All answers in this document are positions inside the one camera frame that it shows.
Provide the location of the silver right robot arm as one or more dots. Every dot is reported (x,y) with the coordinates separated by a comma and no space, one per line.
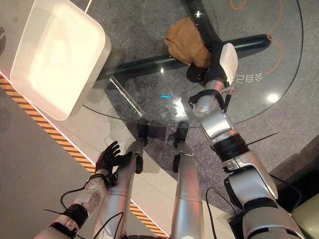
(249,179)

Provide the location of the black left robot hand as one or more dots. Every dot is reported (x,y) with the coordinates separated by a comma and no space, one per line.
(109,159)

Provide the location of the dark right robot foot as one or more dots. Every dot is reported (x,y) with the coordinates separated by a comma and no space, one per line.
(180,134)

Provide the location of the silver right robot leg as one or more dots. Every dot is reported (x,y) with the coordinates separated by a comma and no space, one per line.
(187,199)

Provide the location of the silver left robot leg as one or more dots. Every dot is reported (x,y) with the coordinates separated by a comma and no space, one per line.
(122,189)

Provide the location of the grey carpet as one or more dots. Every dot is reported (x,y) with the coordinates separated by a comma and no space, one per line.
(139,32)

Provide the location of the white rectangular plastic basket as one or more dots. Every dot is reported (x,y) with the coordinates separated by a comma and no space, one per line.
(59,57)

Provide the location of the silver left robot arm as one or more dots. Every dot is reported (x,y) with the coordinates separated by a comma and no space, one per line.
(87,196)

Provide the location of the black cross table base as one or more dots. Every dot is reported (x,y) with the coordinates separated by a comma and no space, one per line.
(207,25)

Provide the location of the pale green box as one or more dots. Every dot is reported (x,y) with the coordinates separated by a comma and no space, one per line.
(307,214)

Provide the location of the brown cloth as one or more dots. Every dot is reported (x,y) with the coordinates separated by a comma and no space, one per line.
(187,42)

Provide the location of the dark left robot foot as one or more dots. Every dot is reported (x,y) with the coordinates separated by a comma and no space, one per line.
(143,130)

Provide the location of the silver robot leg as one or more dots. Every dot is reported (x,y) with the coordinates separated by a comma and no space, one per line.
(187,199)
(122,189)

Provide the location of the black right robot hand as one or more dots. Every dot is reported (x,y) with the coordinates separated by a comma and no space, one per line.
(216,67)

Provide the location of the dark robot foot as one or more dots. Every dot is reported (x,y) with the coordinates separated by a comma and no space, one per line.
(143,130)
(180,134)

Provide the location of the yellow black hazard tape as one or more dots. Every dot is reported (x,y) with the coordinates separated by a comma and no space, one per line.
(62,143)

